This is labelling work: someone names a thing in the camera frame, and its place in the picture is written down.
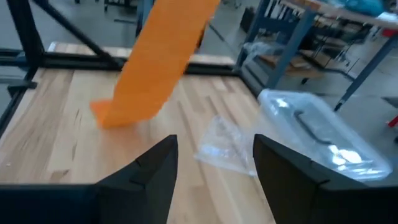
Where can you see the orange elastic bandage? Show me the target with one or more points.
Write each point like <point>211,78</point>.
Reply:
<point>155,62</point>

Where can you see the grey metal wheeled workbench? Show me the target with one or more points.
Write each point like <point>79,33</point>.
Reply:
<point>289,46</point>

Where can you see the black metal table frame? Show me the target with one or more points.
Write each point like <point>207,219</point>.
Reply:
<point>77,60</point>

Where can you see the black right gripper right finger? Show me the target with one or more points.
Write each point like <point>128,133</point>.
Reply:
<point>289,186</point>

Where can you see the crumpled clear plastic sheet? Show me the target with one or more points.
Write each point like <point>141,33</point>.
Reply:
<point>261,49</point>

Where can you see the brown cardboard sheet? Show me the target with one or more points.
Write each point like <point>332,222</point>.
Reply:
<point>295,65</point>

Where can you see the teal bag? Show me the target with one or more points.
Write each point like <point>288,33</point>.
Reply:
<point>363,6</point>

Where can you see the clear plastic bag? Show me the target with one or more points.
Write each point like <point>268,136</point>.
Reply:
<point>224,146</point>

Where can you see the clear plastic storage box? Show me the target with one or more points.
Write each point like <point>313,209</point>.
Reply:
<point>348,169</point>

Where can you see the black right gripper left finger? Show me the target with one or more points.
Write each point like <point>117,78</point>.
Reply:
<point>146,186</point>

